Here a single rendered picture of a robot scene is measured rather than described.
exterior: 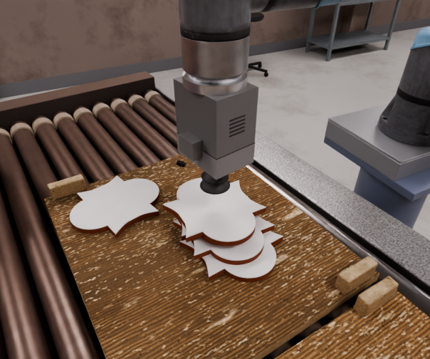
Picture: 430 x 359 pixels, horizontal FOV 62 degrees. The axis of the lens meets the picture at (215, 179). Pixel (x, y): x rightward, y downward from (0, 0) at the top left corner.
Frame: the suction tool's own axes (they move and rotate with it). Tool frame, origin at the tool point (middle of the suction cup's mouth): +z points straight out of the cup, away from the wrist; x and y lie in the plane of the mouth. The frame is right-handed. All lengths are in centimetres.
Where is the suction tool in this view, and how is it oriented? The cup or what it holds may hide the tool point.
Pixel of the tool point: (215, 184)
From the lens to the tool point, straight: 50.9
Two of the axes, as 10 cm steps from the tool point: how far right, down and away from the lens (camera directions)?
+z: 0.0, 8.1, 5.9
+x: 7.8, -3.7, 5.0
